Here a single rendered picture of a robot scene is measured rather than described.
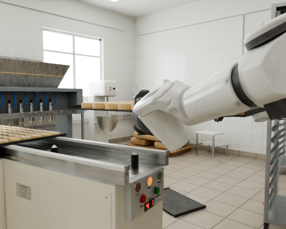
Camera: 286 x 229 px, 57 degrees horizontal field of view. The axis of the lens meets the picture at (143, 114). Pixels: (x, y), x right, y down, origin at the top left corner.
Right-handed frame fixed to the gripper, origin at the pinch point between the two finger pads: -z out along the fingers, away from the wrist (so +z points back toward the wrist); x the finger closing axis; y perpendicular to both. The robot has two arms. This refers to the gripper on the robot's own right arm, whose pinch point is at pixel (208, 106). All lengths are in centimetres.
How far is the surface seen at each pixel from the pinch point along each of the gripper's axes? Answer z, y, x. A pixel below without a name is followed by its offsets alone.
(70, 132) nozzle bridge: -61, -78, -21
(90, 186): -48, 6, -28
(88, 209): -49, 5, -37
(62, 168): -59, -6, -24
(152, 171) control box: -23.9, 1.4, -25.5
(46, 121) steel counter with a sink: -116, -346, -41
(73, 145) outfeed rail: -57, -45, -23
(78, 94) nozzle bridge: -55, -69, 5
